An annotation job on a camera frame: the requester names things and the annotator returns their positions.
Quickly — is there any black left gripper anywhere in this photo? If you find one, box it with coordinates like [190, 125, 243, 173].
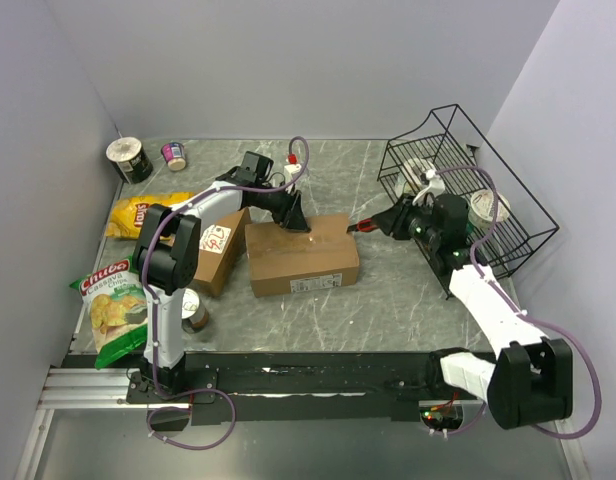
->
[255, 182, 310, 234]

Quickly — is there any red black box cutter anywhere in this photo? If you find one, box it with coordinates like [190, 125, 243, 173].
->
[347, 218, 377, 233]

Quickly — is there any plain taped cardboard box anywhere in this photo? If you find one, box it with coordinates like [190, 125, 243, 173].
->
[245, 213, 360, 298]

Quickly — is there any labelled cardboard express box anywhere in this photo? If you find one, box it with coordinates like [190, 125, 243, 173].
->
[193, 208, 251, 298]

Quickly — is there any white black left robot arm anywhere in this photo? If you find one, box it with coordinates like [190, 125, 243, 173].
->
[132, 152, 310, 402]

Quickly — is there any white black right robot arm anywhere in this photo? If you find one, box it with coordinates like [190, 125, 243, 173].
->
[368, 194, 573, 429]

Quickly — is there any white tape roll cup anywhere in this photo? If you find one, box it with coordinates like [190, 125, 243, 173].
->
[393, 157, 435, 198]

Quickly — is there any white Chobani yogurt cup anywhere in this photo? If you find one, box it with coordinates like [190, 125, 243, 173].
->
[468, 189, 510, 230]

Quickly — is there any metal tin can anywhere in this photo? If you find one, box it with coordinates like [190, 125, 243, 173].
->
[181, 288, 209, 334]

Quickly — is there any purple yogurt cup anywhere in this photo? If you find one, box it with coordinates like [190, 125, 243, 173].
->
[161, 142, 187, 172]

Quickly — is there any yellow Lays chips bag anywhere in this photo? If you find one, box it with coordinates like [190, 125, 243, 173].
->
[105, 192, 194, 240]

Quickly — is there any black paper cup white lid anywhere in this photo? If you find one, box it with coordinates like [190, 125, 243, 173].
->
[105, 137, 153, 184]

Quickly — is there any green Chuba chips bag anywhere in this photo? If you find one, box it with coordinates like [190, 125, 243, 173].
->
[70, 256, 148, 370]

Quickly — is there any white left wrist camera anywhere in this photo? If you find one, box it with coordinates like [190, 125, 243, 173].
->
[284, 163, 303, 193]

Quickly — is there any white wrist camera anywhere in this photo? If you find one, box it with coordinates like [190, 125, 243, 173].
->
[284, 163, 303, 193]
[412, 168, 446, 206]

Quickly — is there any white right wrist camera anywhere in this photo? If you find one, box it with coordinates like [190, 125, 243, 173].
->
[412, 168, 446, 206]

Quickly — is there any black wire basket rack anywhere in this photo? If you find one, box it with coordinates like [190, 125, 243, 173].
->
[378, 104, 559, 289]

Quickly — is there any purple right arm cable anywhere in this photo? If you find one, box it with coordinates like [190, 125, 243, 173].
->
[430, 164, 603, 441]

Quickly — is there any aluminium rail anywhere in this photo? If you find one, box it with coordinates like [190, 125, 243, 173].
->
[35, 367, 139, 412]

